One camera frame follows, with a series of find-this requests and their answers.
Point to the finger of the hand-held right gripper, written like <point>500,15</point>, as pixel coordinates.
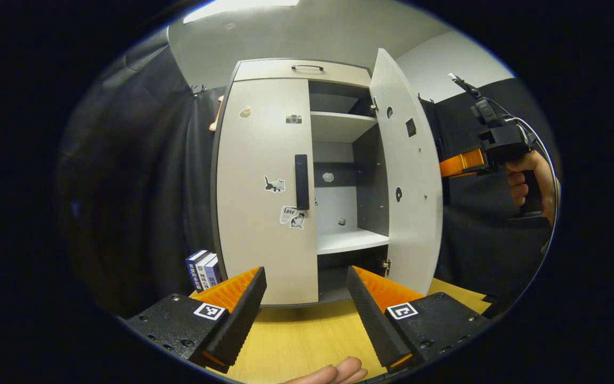
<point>461,162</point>

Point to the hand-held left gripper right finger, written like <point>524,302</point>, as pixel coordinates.
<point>373,320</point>

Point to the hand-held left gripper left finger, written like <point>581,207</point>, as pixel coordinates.
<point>243,320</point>

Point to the beige cabinet door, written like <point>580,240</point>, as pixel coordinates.
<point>253,224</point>
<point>413,224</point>

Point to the beige double-door shoe cabinet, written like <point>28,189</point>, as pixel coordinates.
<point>339,125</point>

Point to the white book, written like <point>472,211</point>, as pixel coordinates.
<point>204,272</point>

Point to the black backdrop cloth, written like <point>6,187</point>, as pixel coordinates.
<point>136,186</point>

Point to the black backdrop clip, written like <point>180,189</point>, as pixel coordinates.
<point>198,89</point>

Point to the ceiling light panel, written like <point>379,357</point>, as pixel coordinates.
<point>237,6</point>

